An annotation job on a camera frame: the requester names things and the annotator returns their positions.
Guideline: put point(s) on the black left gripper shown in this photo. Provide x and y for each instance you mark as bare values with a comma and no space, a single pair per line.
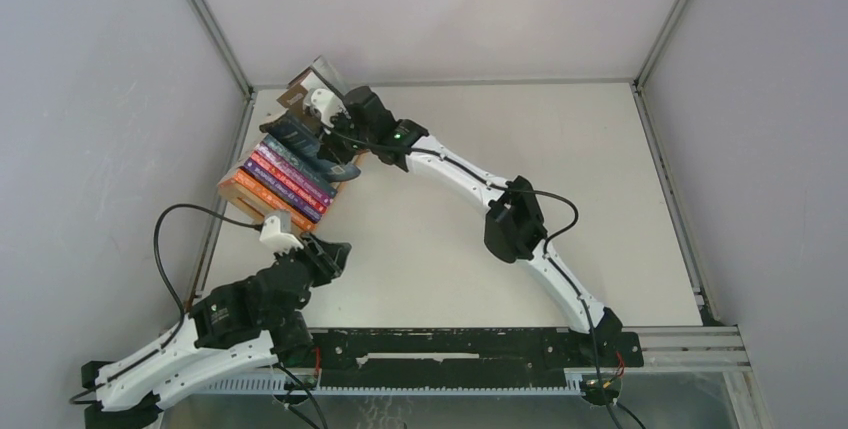
329,258

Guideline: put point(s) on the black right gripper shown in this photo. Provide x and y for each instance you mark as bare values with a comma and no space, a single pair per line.
328,145

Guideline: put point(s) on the grey ianra book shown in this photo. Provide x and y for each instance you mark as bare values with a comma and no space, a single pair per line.
329,75

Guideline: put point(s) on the wooden book rack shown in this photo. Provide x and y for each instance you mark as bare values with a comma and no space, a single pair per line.
270,177

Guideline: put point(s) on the brown white Decorate book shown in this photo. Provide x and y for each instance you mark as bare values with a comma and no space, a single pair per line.
294,97

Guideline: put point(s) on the dark blue book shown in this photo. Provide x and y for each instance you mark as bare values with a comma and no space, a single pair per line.
293,133

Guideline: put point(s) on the purple white cartoon book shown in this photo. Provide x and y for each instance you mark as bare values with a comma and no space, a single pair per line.
279,188

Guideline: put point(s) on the red Treehouse book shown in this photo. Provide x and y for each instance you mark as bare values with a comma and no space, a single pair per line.
291,184

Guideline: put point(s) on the purple Treehouse book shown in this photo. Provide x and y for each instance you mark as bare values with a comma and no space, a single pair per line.
291,172

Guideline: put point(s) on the orange Treehouse book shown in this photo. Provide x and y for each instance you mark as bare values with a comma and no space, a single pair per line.
240,188

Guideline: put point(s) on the dark floral book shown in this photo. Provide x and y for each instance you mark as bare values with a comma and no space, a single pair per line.
298,162

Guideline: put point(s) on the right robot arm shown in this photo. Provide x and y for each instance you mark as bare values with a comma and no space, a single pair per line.
514,227

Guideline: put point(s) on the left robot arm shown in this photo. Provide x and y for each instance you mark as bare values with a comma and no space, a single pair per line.
251,323

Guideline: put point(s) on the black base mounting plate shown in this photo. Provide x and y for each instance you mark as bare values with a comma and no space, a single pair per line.
454,358

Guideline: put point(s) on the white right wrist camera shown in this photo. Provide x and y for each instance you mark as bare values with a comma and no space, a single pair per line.
325,106

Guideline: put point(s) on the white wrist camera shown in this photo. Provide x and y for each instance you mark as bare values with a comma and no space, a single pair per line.
276,233
325,106

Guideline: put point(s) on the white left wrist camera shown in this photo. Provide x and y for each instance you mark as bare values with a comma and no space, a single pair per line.
276,233

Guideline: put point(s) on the aluminium frame rail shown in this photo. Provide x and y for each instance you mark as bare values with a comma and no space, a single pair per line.
692,349

